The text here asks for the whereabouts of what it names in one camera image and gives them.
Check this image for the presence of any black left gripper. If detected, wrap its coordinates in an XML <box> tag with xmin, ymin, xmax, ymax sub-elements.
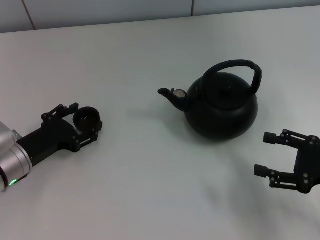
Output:
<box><xmin>16</xmin><ymin>101</ymin><xmax>104</xmax><ymax>167</ymax></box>

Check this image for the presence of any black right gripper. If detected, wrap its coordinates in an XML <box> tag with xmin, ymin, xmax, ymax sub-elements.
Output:
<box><xmin>253</xmin><ymin>128</ymin><xmax>320</xmax><ymax>195</ymax></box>

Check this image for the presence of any small dark brown teacup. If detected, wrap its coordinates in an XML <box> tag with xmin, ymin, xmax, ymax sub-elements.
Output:
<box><xmin>73</xmin><ymin>106</ymin><xmax>101</xmax><ymax>134</ymax></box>

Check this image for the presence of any black round teapot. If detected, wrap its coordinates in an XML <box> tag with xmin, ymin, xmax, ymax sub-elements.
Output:
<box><xmin>157</xmin><ymin>59</ymin><xmax>263</xmax><ymax>141</ymax></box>

